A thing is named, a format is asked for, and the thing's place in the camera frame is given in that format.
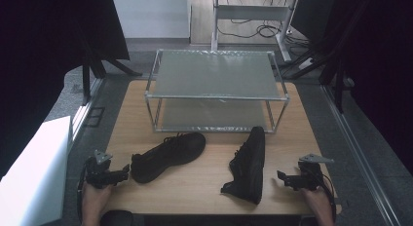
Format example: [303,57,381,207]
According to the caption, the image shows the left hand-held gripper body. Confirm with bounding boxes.
[85,149,119,190]

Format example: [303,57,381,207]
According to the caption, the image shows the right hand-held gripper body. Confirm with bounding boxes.
[293,153,335,192]

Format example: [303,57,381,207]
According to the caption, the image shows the black lace-up shoe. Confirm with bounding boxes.
[130,132,207,184]
[220,126,267,206]

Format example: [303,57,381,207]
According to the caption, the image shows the grey metal shoe rack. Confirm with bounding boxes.
[143,49,290,134]

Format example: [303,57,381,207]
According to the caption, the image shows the person's right hand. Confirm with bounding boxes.
[299,186,330,214]

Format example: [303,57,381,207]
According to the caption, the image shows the person's left hand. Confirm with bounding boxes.
[81,181,114,220]

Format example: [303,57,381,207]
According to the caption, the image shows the person's dark clothed knee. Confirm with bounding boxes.
[99,209,134,226]

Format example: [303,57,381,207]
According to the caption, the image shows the white box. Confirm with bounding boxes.
[0,115,73,226]

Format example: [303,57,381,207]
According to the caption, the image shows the black tripod stand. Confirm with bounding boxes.
[81,40,144,107]

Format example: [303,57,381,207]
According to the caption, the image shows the black metal stand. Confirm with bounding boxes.
[282,0,371,114]

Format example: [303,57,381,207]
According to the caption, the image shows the white power strip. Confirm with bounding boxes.
[297,57,315,71]

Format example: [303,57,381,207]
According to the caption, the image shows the black curtain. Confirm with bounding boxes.
[0,0,131,180]
[290,0,413,175]

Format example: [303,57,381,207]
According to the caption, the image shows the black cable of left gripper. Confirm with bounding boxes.
[76,157,92,220]

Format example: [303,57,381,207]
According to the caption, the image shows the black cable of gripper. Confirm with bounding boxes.
[311,167,337,220]
[76,157,92,220]

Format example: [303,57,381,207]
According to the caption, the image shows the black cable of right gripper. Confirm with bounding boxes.
[311,167,337,220]

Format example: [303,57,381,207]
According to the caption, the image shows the aluminium floor rail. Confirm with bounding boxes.
[69,77,105,146]
[320,84,402,226]

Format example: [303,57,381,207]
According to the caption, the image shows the black floor socket frame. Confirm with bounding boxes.
[85,106,106,129]

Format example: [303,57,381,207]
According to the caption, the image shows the black floor cables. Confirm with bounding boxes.
[216,0,313,58]

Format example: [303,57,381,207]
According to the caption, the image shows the white metal desk frame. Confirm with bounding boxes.
[210,0,300,63]

